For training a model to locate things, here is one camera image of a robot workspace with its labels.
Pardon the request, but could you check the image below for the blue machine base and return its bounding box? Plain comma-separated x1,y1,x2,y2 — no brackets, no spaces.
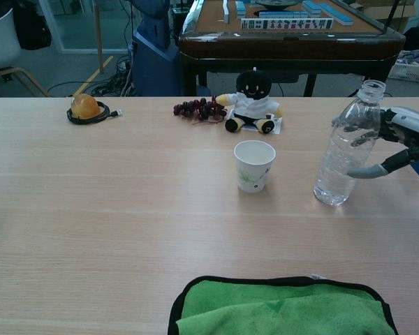
131,0,182,97

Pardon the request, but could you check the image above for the green cloth with black trim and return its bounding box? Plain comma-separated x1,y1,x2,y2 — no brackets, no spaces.
168,274,399,335

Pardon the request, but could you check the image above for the black hanging bag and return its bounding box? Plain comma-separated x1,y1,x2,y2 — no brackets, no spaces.
13,0,52,50

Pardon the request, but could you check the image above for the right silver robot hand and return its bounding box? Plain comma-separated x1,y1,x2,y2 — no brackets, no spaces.
331,106,419,179

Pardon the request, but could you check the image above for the clear plastic bottle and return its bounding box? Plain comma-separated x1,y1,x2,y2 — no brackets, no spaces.
313,79,386,207

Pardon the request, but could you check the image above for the white plastic basket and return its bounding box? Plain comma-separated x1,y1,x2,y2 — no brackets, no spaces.
387,52,419,84

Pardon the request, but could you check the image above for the black-headed plush doll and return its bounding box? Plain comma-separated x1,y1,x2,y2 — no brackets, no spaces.
214,66,286,135

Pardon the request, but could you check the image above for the purple grape bunch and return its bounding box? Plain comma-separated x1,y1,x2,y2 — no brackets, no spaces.
172,96,228,125

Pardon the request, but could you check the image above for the white printed paper cup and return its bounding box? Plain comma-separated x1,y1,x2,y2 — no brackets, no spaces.
233,140,277,193

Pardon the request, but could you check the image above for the orange translucent ball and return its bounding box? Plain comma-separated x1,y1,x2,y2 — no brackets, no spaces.
71,94,101,119

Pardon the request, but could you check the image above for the mahjong tile row showing faces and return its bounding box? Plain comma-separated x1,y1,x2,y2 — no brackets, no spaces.
240,17,335,31

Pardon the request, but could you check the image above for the wooden pole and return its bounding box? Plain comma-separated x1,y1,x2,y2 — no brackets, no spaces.
93,0,105,74

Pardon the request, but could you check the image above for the brown mahjong table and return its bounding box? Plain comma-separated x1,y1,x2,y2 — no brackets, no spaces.
177,0,406,98

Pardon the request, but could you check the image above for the white chair with wooden legs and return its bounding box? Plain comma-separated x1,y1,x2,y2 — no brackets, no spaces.
0,7,52,101

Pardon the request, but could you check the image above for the black coiled usb cable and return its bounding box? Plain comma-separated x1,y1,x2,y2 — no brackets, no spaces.
66,100,124,125

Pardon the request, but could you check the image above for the black tripod stand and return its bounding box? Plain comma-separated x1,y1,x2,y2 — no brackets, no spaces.
380,0,401,36

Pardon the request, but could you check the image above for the black floor cable bundle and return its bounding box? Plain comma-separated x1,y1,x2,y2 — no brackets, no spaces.
87,57,137,97

